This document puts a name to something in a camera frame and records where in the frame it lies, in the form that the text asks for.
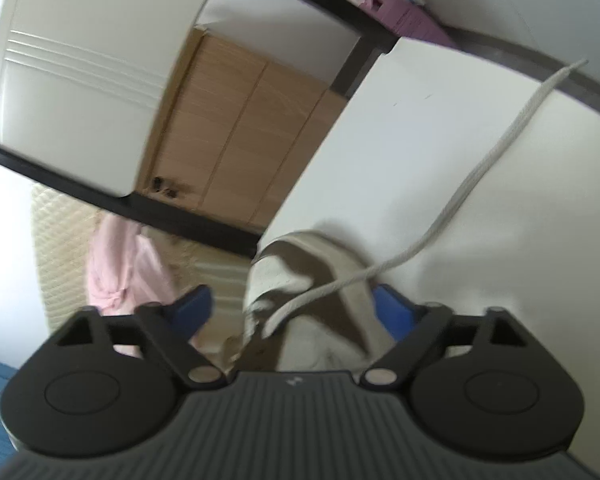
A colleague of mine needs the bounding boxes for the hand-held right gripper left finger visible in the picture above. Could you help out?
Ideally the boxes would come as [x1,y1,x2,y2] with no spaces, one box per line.
[52,284,229,392]

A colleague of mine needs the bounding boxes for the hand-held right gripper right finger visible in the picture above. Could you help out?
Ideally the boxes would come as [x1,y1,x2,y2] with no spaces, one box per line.
[360,284,539,391]

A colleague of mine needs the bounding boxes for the white and brown shoe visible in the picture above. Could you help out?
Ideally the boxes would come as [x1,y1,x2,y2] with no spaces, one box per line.
[222,230,398,376]

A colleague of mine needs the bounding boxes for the white shoelace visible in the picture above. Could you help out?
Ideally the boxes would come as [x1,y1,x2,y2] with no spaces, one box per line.
[262,59,591,341]

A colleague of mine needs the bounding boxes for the cream bed skirt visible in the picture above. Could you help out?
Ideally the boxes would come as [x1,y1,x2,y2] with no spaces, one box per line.
[145,225,261,361]

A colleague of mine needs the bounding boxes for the cabinet keys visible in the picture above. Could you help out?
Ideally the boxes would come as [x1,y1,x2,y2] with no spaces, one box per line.
[150,175,181,198]

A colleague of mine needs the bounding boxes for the wooden bedside cabinet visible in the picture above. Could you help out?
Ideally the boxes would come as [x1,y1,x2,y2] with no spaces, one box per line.
[135,27,348,233]

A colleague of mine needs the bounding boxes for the pink cardboard box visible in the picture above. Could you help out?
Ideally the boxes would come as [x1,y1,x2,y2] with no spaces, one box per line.
[345,0,463,51]

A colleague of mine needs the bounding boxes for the white chair with black frame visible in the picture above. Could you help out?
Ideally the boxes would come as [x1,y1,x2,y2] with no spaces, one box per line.
[0,0,600,461]

